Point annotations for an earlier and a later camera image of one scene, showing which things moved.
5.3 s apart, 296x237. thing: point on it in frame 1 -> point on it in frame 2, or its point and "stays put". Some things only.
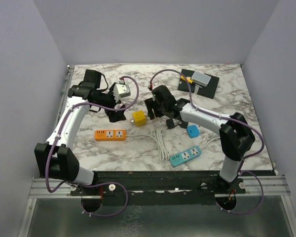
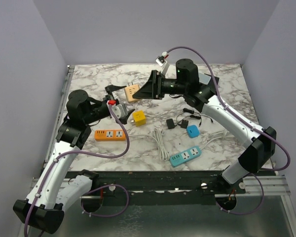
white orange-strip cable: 159,138 stays put
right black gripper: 150,104 -> 150,90
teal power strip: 185,155 stays put
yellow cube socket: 139,117 stays put
